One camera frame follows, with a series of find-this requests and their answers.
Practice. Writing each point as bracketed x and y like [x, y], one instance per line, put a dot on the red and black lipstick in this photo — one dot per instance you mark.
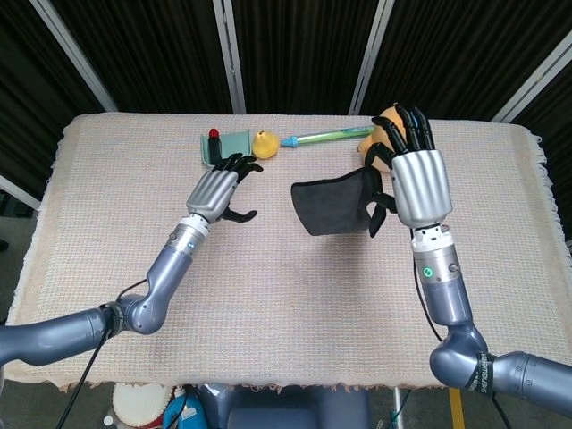
[216, 145]

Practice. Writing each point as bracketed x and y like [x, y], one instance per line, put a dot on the blue and white device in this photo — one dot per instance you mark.
[185, 411]

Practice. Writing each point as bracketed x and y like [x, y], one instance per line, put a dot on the white table leg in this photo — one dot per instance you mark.
[397, 409]

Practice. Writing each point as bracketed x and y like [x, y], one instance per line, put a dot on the pale pink woven tablecloth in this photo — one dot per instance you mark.
[268, 290]

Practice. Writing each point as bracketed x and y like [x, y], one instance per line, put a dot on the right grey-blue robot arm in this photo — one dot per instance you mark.
[447, 295]

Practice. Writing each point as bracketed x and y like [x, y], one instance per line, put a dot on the aluminium frame post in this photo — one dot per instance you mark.
[18, 190]
[532, 76]
[229, 53]
[72, 53]
[372, 53]

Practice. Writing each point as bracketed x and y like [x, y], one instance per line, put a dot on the grey-blue robot torso base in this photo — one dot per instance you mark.
[290, 411]

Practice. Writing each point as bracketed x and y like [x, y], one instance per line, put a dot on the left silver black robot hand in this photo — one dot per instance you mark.
[212, 192]

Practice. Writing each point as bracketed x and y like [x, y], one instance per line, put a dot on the pink and grey cloth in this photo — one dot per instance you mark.
[335, 203]

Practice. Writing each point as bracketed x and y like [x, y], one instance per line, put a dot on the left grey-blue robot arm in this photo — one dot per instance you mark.
[170, 263]

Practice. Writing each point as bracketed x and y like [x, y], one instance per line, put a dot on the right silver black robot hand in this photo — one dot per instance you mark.
[420, 187]

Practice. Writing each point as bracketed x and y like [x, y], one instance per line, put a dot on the black pleated curtain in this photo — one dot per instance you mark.
[304, 53]

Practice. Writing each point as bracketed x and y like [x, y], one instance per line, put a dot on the teal plastic dustpan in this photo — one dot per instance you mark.
[234, 143]

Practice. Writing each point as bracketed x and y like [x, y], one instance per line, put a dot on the yellow plush chick toy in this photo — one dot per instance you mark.
[380, 138]

